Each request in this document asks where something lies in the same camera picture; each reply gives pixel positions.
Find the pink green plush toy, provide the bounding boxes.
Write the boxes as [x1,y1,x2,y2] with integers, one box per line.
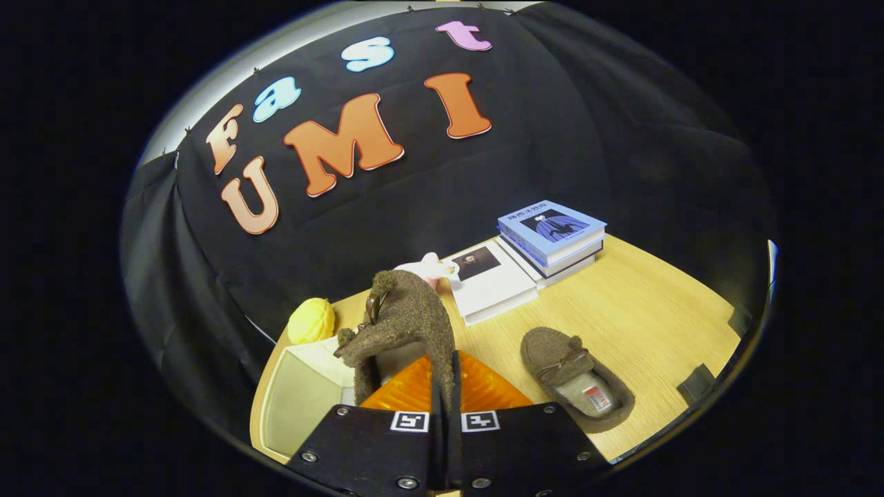
[394,252,461,291]

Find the white book with portrait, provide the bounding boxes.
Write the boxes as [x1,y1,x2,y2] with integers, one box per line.
[442,240,539,327]

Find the black table clamp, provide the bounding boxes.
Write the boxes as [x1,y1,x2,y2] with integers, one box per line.
[727,304,755,339]
[677,364,717,405]

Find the grey fabric storage box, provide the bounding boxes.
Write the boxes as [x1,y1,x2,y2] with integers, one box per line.
[259,336,360,458]

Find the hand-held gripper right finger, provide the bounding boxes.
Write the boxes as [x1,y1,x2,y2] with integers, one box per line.
[450,350,615,497]

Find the blue cover book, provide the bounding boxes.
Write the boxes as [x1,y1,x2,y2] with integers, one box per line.
[497,200,608,268]

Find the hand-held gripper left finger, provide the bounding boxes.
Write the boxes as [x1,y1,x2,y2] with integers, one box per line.
[287,351,446,497]

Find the yellow knitted ball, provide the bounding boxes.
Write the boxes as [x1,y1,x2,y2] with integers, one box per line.
[287,298,336,345]

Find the brown fuzzy shoe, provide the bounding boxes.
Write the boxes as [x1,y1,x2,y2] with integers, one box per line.
[334,269,457,415]
[520,327,636,434]

